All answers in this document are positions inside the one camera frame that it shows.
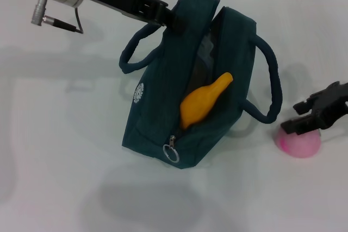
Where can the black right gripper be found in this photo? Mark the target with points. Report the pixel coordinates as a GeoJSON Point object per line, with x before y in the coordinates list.
{"type": "Point", "coordinates": [334, 104]}

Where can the pink peach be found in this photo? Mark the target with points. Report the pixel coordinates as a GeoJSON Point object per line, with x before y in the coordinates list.
{"type": "Point", "coordinates": [299, 145]}

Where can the dark teal fabric lunch bag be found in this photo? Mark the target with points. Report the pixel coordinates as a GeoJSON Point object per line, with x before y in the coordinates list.
{"type": "Point", "coordinates": [157, 93]}

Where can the yellow banana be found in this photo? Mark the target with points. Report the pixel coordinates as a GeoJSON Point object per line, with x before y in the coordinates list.
{"type": "Point", "coordinates": [201, 101]}

